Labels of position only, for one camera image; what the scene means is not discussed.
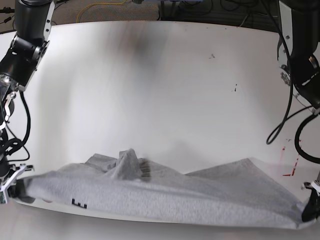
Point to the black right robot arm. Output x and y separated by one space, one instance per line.
33 20

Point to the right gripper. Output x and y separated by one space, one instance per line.
10 144

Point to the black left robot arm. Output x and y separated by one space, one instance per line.
299 22

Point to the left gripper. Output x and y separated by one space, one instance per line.
311 210

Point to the grey T-shirt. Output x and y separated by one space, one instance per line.
236 194

